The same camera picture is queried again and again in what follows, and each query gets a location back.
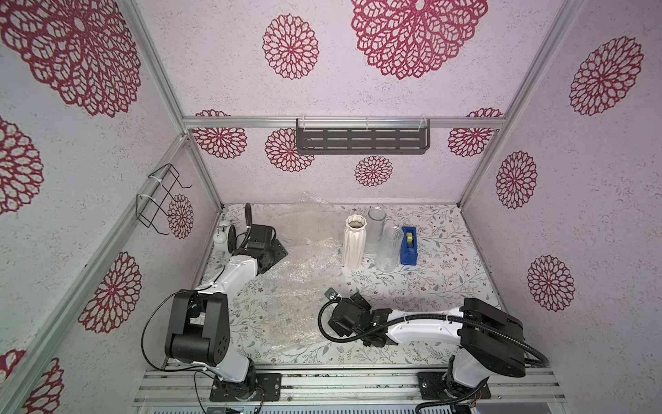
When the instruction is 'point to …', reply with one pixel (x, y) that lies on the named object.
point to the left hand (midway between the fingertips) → (279, 254)
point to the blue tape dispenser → (408, 247)
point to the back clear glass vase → (376, 219)
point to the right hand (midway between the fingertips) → (339, 307)
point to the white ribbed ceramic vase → (354, 241)
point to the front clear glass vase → (388, 249)
